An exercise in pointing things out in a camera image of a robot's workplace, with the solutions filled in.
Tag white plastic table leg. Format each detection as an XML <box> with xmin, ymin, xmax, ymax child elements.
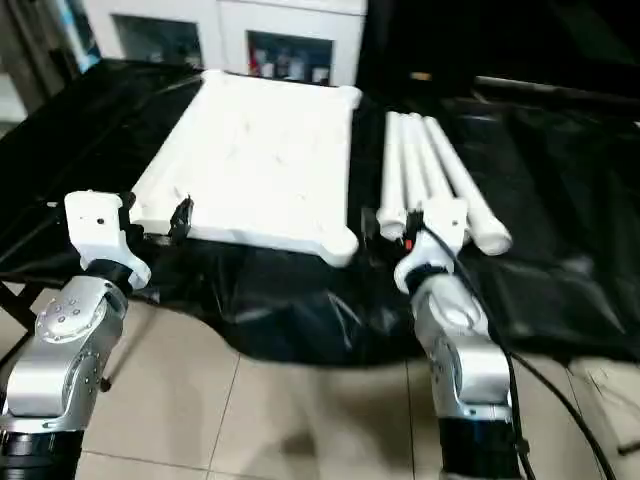
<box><xmin>410</xmin><ymin>113</ymin><xmax>469</xmax><ymax>206</ymax></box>
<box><xmin>397</xmin><ymin>112</ymin><xmax>433</xmax><ymax>209</ymax></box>
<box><xmin>423</xmin><ymin>116</ymin><xmax>513</xmax><ymax>256</ymax></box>
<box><xmin>377</xmin><ymin>112</ymin><xmax>409</xmax><ymax>240</ymax></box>

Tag white plastic table top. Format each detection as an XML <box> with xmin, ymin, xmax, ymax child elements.
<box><xmin>128</xmin><ymin>70</ymin><xmax>363</xmax><ymax>267</ymax></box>

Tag black plastic mat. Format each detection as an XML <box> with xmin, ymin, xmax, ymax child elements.
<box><xmin>0</xmin><ymin>58</ymin><xmax>640</xmax><ymax>366</ymax></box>

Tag silver metal bar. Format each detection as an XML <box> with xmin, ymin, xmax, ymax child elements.
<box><xmin>472</xmin><ymin>75</ymin><xmax>640</xmax><ymax>109</ymax></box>

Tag white glass-door cabinet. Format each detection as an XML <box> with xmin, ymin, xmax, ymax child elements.
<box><xmin>80</xmin><ymin>0</ymin><xmax>369</xmax><ymax>89</ymax></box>

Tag grey curtain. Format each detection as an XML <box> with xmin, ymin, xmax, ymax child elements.
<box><xmin>0</xmin><ymin>0</ymin><xmax>71</xmax><ymax>101</ymax></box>

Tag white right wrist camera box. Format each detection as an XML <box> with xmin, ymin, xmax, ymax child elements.
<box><xmin>394</xmin><ymin>197</ymin><xmax>469</xmax><ymax>294</ymax></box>

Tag black folding table frame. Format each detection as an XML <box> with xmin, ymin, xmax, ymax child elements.
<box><xmin>0</xmin><ymin>280</ymin><xmax>43</xmax><ymax>326</ymax></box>

